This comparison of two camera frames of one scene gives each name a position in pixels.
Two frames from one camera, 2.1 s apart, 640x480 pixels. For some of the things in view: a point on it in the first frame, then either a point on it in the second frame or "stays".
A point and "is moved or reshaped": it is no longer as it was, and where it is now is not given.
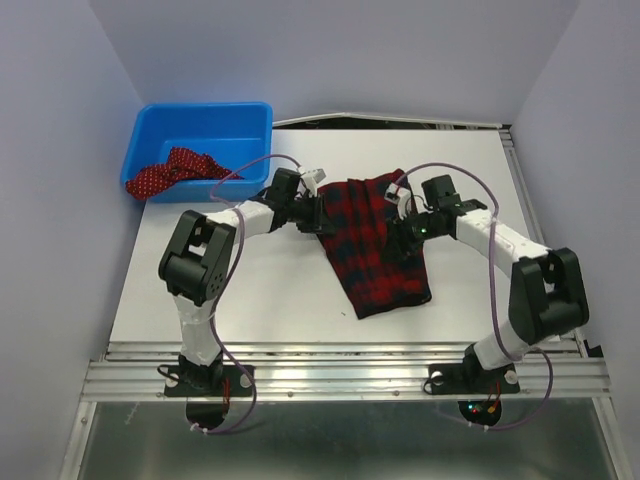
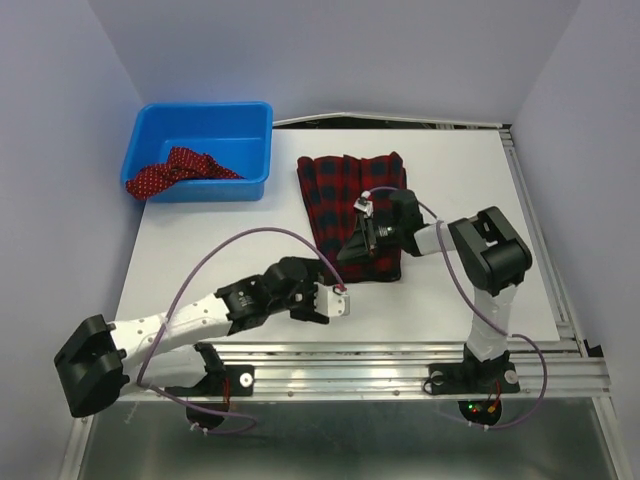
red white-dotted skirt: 183,164 stays
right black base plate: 470,378 stays
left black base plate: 240,383 stays
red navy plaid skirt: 377,279 is moved or reshaped
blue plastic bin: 231,133 stays
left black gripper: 318,221 to 306,310
